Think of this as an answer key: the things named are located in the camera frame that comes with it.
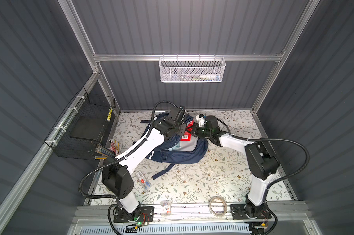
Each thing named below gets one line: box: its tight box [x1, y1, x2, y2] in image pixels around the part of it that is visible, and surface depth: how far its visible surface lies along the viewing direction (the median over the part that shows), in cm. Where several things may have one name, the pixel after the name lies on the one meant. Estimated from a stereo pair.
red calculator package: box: [179, 119, 195, 142], surface depth 89 cm
